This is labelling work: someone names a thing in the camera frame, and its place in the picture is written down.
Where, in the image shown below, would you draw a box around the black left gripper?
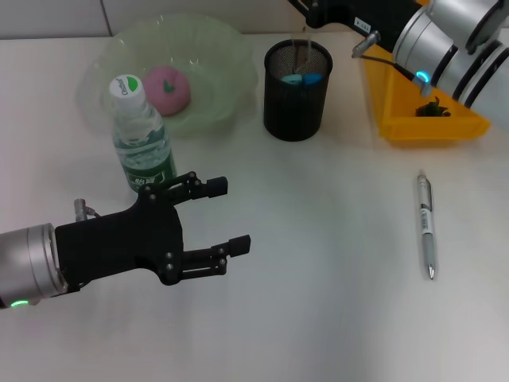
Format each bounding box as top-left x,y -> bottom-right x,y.
54,171 -> 252,287

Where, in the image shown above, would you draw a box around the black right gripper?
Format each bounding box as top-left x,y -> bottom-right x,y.
288,0 -> 429,51

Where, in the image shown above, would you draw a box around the clear plastic ruler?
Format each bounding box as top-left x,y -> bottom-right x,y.
292,33 -> 313,76

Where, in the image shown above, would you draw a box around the blue scissors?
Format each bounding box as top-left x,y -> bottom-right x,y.
280,72 -> 322,87

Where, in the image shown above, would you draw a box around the clear green-label water bottle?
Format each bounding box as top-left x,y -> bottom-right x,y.
109,74 -> 179,192

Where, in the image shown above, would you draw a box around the pink peach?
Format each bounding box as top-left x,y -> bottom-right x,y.
142,65 -> 193,116

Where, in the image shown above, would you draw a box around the silver pen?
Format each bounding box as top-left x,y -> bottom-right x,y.
416,169 -> 439,282

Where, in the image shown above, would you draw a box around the black mesh pen holder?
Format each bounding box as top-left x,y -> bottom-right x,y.
263,38 -> 334,142

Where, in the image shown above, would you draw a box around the translucent green fruit plate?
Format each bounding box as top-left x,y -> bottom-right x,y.
77,14 -> 262,138

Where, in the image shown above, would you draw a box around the yellow plastic bin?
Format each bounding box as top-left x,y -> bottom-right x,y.
360,35 -> 492,146

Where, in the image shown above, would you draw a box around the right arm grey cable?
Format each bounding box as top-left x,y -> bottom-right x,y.
359,53 -> 423,87

